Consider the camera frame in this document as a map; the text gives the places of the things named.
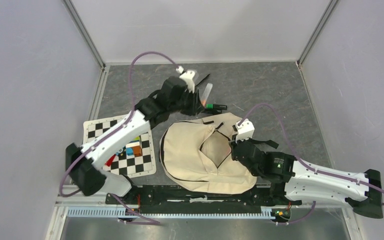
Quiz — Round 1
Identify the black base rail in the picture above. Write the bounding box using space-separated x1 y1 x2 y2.
120 185 302 214

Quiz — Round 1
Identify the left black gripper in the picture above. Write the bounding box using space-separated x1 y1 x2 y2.
169 87 205 117

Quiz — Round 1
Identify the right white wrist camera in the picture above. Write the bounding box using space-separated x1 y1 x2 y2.
232 119 255 143

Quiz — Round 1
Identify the cream canvas backpack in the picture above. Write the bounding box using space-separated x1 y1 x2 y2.
159 112 257 194

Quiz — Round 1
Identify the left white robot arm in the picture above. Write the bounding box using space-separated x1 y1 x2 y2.
64 76 204 204

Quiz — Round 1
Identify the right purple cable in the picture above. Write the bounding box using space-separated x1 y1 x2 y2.
237 102 384 226

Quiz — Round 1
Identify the checkered chess mat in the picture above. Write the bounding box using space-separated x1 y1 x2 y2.
83 115 157 178

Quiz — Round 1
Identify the blue robot figure toy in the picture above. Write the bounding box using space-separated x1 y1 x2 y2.
115 146 126 156

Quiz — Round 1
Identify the colourful block stack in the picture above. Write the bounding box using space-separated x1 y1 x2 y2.
125 141 143 157

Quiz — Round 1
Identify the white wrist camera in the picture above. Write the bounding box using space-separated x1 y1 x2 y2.
175 65 199 93
232 119 255 143

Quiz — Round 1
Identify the red calculator toy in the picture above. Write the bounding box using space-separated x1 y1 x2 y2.
105 154 118 167

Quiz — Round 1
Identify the coral highlighter pen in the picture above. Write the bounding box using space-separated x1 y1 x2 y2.
200 83 213 107

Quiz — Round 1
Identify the green marker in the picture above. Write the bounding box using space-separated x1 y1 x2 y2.
206 104 228 111

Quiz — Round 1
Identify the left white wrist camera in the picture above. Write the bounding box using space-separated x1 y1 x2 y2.
175 65 199 93

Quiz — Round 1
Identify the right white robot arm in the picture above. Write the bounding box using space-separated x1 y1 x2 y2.
229 140 384 219

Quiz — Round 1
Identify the purple cable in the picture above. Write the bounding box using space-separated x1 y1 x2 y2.
237 102 384 226
58 51 185 227

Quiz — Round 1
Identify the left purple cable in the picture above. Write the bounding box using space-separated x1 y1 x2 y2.
58 51 185 227

